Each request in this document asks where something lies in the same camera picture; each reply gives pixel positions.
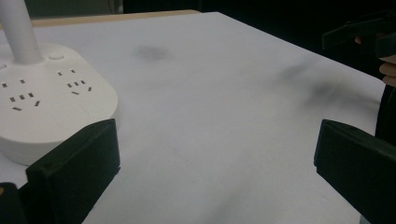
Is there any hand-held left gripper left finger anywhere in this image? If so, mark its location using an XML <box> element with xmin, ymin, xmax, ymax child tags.
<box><xmin>25</xmin><ymin>118</ymin><xmax>121</xmax><ymax>224</ymax></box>

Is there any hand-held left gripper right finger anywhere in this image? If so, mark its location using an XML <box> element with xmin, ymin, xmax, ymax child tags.
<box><xmin>313</xmin><ymin>119</ymin><xmax>396</xmax><ymax>224</ymax></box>

